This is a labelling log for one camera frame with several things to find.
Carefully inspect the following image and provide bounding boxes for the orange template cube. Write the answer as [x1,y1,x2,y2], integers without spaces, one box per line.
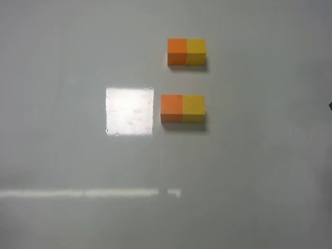
[167,38,187,66]

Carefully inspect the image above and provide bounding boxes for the yellow template cube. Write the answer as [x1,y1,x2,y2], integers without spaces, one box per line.
[186,39,206,66]

